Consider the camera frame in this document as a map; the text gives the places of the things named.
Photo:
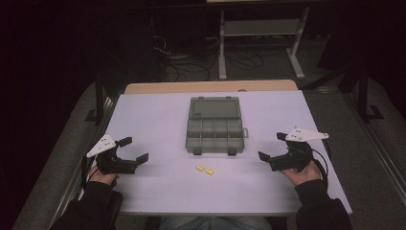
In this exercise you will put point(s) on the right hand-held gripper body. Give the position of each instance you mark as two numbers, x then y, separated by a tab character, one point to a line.
295	159

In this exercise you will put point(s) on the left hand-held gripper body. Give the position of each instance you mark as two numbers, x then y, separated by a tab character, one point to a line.
110	163

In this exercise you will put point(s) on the small yellow plug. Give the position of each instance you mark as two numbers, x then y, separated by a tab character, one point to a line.
209	172
199	168

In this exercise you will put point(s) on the grey plastic organizer box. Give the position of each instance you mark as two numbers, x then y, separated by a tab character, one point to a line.
214	127

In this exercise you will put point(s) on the person's left hand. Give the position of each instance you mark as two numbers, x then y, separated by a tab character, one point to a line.
100	177

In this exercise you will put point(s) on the person's right hand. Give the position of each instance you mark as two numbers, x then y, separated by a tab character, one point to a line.
303	175

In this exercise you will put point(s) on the black metal stand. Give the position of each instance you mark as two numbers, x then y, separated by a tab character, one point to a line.
99	102
364	96

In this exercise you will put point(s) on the wooden table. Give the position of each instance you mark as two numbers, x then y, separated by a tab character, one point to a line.
210	86

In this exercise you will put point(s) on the grey metal desk frame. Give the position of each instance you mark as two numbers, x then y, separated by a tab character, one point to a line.
261	28

